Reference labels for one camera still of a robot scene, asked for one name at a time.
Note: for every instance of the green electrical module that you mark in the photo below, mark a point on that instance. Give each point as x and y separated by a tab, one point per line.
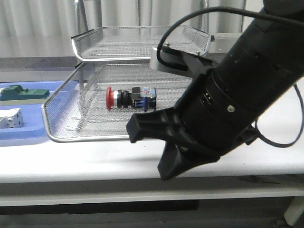
17	95

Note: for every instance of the grey stone counter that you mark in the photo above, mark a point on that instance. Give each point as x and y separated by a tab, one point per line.
36	58

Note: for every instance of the blue plastic tray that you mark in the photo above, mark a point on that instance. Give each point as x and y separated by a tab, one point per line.
48	118

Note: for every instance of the silver metal rack frame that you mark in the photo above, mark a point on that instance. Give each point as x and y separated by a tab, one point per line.
81	19

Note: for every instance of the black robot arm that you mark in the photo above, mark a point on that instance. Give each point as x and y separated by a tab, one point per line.
267	59

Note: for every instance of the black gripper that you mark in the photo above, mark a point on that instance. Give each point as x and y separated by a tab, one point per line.
215	113

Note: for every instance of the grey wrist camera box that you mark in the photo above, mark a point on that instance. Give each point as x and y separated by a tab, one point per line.
181	63

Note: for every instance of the silver mesh tray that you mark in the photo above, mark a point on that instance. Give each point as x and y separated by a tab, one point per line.
94	107
113	73
131	43

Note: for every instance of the red emergency stop button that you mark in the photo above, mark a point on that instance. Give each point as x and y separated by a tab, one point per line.
143	98

